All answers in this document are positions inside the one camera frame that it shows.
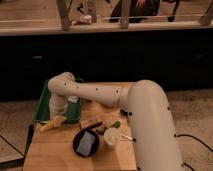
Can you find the blue sponge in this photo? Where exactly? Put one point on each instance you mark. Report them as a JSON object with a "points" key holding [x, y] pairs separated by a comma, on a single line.
{"points": [[85, 143]]}

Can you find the white folded cloth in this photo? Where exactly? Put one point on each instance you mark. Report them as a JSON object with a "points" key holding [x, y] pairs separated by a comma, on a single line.
{"points": [[73, 99]]}

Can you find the wooden railing post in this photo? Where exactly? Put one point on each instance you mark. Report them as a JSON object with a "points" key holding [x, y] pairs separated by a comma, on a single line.
{"points": [[63, 14], [125, 10]]}

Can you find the green vegetable piece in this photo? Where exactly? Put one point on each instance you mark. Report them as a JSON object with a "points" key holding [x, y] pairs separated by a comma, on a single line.
{"points": [[101, 130]]}

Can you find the person in dark clothes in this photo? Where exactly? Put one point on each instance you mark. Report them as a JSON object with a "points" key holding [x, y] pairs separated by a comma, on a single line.
{"points": [[139, 9]]}

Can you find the metal spoon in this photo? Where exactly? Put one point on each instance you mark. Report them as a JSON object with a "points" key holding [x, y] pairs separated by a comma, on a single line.
{"points": [[127, 137]]}

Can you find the green plastic tray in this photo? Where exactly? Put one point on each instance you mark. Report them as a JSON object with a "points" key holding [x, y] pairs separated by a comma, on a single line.
{"points": [[73, 113]]}

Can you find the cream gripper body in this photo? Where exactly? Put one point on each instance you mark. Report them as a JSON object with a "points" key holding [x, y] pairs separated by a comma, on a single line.
{"points": [[57, 110]]}

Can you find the white cup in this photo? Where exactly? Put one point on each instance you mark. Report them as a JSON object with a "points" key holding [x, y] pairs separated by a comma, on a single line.
{"points": [[112, 137]]}

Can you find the yellow banana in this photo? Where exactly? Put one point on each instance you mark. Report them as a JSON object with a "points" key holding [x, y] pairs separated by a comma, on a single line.
{"points": [[54, 123]]}

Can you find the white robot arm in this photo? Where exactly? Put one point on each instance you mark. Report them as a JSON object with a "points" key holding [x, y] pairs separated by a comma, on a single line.
{"points": [[149, 114]]}

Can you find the black round plate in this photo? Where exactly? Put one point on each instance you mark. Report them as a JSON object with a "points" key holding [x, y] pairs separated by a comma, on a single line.
{"points": [[95, 146]]}

